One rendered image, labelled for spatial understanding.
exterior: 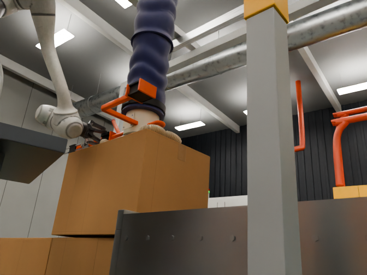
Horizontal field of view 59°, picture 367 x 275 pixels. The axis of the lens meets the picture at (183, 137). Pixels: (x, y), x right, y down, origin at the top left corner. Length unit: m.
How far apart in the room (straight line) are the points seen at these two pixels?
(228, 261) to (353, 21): 6.46
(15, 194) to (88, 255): 10.40
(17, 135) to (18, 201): 10.93
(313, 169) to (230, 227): 11.66
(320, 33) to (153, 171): 6.09
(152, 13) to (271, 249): 1.57
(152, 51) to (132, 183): 0.78
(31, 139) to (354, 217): 0.73
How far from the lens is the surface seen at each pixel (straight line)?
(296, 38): 7.14
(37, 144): 0.89
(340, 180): 8.96
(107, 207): 1.33
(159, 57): 1.75
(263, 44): 0.64
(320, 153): 12.50
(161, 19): 1.87
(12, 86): 12.35
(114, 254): 1.03
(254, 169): 0.54
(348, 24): 7.02
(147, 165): 1.24
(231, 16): 3.97
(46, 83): 12.33
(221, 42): 4.32
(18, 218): 11.80
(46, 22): 1.60
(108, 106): 1.43
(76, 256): 1.48
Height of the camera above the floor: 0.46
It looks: 22 degrees up
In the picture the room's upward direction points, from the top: 4 degrees clockwise
